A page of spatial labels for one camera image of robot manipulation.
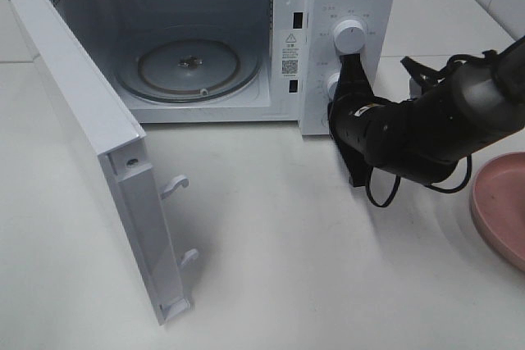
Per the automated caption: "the white lower timer knob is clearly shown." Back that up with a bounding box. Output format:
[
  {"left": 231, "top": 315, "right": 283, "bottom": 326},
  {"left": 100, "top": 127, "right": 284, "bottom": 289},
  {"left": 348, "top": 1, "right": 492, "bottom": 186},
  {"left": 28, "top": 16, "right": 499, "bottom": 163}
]
[{"left": 326, "top": 72, "right": 340, "bottom": 100}]

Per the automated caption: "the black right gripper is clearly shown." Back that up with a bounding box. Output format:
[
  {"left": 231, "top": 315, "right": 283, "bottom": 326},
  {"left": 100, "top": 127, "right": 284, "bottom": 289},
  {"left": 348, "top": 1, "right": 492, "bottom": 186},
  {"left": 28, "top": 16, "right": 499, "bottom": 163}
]
[{"left": 328, "top": 53, "right": 458, "bottom": 187}]

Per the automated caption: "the white microwave door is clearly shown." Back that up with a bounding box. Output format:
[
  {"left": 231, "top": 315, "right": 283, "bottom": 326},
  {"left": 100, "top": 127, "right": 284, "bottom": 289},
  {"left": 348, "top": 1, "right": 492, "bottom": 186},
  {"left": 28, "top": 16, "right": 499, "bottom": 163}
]
[{"left": 8, "top": 0, "right": 199, "bottom": 325}]

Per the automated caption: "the glass microwave turntable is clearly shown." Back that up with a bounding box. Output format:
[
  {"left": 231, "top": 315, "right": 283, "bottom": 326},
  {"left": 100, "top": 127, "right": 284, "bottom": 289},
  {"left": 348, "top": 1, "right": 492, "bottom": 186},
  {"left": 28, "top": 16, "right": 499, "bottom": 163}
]
[{"left": 115, "top": 38, "right": 262, "bottom": 103}]

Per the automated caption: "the white warning label sticker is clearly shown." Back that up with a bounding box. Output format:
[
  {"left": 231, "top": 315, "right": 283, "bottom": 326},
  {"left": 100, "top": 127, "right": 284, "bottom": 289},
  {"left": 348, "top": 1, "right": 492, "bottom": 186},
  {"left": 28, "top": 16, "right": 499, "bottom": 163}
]
[{"left": 278, "top": 29, "right": 304, "bottom": 78}]

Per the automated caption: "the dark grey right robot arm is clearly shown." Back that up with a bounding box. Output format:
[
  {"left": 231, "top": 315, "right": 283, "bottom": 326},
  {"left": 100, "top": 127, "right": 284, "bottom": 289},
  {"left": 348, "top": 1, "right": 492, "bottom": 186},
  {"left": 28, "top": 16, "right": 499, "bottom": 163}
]
[{"left": 328, "top": 39, "right": 524, "bottom": 186}]

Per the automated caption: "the pink round plate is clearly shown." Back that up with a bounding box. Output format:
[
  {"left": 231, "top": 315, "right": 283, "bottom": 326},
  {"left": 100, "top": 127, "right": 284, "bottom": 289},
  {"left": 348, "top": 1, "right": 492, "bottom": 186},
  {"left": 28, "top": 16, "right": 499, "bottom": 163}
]
[{"left": 469, "top": 152, "right": 524, "bottom": 271}]

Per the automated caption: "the white microwave oven body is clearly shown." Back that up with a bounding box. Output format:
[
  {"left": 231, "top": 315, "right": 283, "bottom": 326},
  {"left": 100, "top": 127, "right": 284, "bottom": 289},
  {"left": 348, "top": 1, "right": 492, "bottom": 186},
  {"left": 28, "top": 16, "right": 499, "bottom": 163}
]
[{"left": 51, "top": 0, "right": 393, "bottom": 135}]

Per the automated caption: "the white upper power knob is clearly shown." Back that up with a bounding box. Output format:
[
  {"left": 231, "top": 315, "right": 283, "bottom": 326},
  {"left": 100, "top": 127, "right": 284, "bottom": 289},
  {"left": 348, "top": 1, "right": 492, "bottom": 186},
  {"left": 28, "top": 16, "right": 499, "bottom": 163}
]
[{"left": 333, "top": 18, "right": 366, "bottom": 55}]

